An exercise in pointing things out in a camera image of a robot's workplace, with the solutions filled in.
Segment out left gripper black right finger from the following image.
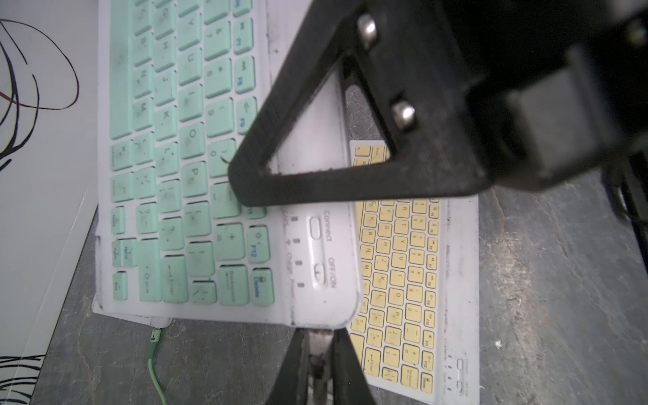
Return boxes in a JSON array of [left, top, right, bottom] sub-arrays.
[[229, 1, 493, 206]]

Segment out green charging cable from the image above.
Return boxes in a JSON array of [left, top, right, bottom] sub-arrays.
[[147, 327, 169, 405]]

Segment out yellow wireless keyboard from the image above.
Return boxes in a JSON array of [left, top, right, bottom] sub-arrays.
[[348, 140, 481, 405]]

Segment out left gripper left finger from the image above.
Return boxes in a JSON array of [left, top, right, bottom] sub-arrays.
[[266, 328, 376, 404]]

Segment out green wireless keyboard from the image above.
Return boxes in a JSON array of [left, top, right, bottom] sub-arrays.
[[93, 1, 368, 329]]

